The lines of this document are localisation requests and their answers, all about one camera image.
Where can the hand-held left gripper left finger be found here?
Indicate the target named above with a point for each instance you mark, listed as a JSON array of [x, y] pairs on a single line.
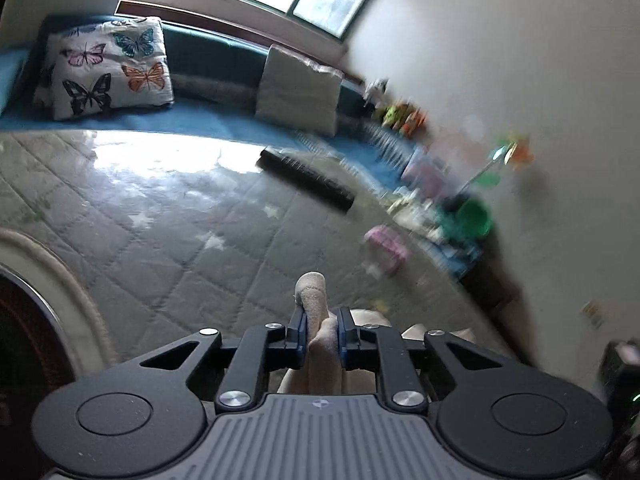
[[300, 334]]

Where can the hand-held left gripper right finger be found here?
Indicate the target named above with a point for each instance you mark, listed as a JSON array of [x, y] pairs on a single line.
[[342, 334]]

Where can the cream shirt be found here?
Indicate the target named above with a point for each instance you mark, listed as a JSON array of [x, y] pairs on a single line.
[[314, 305]]

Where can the small pink toy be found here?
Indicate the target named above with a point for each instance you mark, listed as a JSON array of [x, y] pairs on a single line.
[[385, 245]]

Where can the black remote control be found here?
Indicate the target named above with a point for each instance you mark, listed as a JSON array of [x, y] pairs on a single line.
[[305, 174]]

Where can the grey quilted star table cover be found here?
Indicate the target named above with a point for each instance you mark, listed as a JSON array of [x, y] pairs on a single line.
[[175, 220]]

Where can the green plastic toy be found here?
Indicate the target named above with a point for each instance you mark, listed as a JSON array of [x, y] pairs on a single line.
[[472, 215]]

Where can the clear plastic storage box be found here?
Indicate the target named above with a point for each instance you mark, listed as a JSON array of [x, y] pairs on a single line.
[[427, 170]]

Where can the orange plush toy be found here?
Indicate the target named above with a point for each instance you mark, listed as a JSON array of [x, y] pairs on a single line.
[[415, 121]]

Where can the plain white pillow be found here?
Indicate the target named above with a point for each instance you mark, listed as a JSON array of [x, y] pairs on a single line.
[[300, 90]]

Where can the black and white plush toy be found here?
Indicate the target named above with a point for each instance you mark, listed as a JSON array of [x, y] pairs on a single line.
[[375, 91]]

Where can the colourful pinwheel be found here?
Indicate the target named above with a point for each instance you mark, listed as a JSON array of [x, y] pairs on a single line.
[[510, 152]]

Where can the round black cooktop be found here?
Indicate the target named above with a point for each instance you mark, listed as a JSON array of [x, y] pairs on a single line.
[[25, 340]]

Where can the dark teal sofa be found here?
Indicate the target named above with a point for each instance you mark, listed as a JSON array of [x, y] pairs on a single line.
[[215, 60]]

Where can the butterfly print pillow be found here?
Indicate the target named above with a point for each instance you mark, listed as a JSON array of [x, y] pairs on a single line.
[[110, 70]]

